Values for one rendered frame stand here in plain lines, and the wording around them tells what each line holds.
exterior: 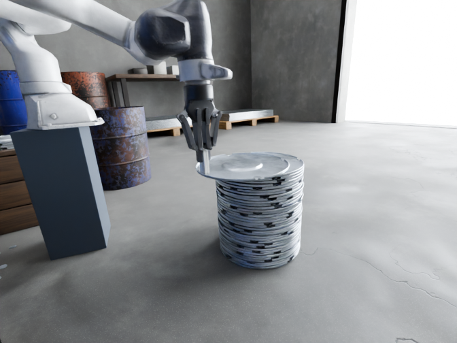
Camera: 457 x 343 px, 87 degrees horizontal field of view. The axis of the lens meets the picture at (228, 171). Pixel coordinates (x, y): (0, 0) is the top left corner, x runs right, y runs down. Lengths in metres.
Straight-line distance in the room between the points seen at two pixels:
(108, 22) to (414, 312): 1.00
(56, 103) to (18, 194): 0.55
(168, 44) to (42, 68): 0.49
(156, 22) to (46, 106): 0.49
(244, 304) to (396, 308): 0.38
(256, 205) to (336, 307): 0.33
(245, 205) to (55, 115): 0.66
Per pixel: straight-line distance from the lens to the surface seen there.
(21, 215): 1.39
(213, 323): 0.69
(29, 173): 0.97
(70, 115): 0.94
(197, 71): 0.61
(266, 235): 0.75
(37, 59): 0.97
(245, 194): 0.71
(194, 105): 0.63
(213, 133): 0.66
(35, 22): 0.96
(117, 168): 1.58
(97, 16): 0.69
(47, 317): 0.86
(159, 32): 0.58
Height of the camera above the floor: 0.53
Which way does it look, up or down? 18 degrees down
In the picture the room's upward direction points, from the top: 3 degrees counter-clockwise
